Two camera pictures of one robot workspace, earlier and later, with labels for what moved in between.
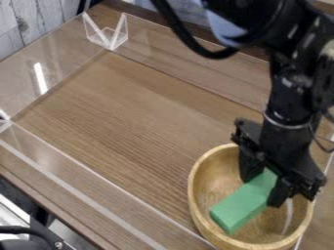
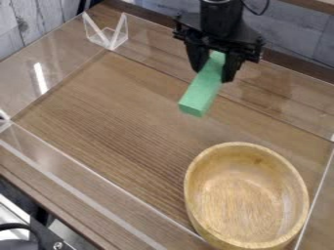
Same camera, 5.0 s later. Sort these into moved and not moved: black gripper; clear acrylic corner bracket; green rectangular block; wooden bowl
Moved: green rectangular block; black gripper
Not moved: clear acrylic corner bracket; wooden bowl
